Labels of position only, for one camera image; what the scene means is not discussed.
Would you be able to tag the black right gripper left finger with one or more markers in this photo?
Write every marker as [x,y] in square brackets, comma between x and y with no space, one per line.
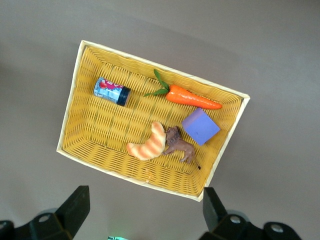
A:
[72,215]

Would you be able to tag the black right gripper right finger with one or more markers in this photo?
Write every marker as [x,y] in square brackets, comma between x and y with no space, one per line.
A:
[220,225]

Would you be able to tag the brown toy lion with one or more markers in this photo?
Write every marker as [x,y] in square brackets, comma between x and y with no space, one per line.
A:
[177,146]

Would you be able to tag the yellow woven basket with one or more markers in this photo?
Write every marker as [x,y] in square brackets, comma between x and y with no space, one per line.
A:
[105,125]

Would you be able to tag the purple foam block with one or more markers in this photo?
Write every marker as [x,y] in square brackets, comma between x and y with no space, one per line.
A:
[201,127]

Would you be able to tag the striped toy croissant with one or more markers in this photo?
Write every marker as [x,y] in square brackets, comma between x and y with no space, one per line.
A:
[150,147]

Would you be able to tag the small dark printed jar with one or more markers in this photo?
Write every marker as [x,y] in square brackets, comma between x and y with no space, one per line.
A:
[110,91]

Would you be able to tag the orange toy carrot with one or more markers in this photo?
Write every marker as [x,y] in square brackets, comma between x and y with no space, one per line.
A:
[187,97]

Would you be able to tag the brown table cover sheet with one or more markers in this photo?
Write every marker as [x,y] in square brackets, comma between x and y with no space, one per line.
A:
[275,50]

